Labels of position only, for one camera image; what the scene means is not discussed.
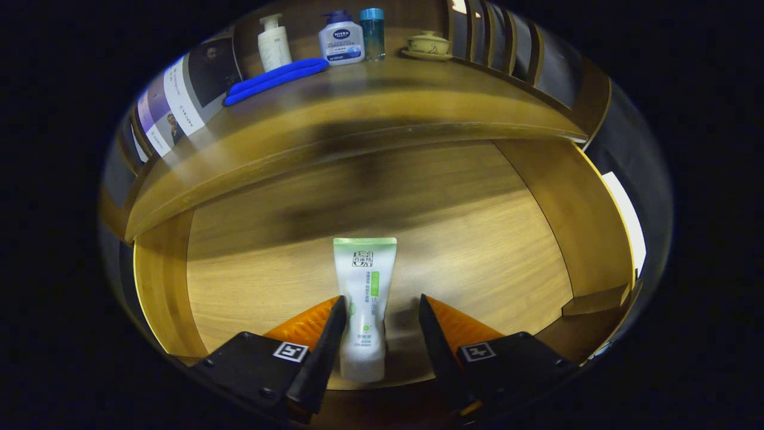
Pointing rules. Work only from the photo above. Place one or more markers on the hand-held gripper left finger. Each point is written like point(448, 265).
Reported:
point(322, 364)

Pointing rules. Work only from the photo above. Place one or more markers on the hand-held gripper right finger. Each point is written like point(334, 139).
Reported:
point(441, 358)

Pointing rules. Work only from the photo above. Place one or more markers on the white and green tube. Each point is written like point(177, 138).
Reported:
point(367, 280)

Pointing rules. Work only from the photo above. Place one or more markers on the wooden drawer with black knob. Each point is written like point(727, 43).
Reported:
point(465, 239)

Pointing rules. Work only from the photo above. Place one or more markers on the wooden countertop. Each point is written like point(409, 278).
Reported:
point(370, 101)

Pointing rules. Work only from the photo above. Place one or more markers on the brown wooden cabinet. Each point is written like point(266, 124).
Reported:
point(591, 101)

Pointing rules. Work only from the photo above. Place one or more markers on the white table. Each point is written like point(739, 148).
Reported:
point(627, 227)

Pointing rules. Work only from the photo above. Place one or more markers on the blue folded cloth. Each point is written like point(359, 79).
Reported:
point(274, 80)

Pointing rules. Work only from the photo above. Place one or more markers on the purple book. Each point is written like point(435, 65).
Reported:
point(156, 122)

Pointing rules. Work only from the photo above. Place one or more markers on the thick white book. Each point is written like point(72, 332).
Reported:
point(185, 101)

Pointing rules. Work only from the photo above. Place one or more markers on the beige lidded teacup with saucer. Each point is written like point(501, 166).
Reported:
point(428, 45)

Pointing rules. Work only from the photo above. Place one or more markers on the white pump bottle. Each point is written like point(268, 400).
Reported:
point(274, 48)

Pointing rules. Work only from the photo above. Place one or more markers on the white bottle with blue cap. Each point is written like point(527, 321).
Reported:
point(341, 42)

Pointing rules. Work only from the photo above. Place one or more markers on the teal bottle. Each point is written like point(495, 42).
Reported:
point(373, 36)

